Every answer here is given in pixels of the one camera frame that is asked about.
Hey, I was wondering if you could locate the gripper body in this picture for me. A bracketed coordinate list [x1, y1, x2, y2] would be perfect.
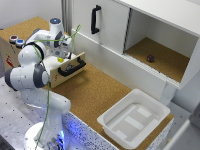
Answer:
[59, 35, 75, 56]

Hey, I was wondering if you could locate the wooden drawer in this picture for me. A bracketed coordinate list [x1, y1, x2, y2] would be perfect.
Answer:
[42, 51, 87, 90]

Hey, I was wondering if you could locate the blue button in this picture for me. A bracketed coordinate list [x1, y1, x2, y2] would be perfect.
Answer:
[15, 38, 26, 48]

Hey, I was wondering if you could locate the wooden drawer box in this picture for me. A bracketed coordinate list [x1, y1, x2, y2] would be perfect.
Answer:
[0, 16, 73, 73]

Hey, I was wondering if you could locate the white cabinet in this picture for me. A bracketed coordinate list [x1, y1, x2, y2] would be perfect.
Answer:
[71, 0, 200, 107]

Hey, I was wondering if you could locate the white sliding door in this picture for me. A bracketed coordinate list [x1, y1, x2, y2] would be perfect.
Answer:
[71, 0, 131, 56]

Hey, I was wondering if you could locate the red button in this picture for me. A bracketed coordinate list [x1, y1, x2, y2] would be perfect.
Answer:
[8, 34, 19, 44]

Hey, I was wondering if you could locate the white plastic box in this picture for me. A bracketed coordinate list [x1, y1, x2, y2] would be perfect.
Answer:
[96, 88, 172, 150]

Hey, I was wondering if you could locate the black drawer handle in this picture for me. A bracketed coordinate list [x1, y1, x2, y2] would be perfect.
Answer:
[57, 56, 87, 78]

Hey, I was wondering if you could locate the black door handle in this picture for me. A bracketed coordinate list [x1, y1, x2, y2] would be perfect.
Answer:
[90, 4, 102, 35]

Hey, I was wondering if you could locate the green cable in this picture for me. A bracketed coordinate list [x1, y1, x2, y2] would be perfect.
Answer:
[33, 23, 82, 150]

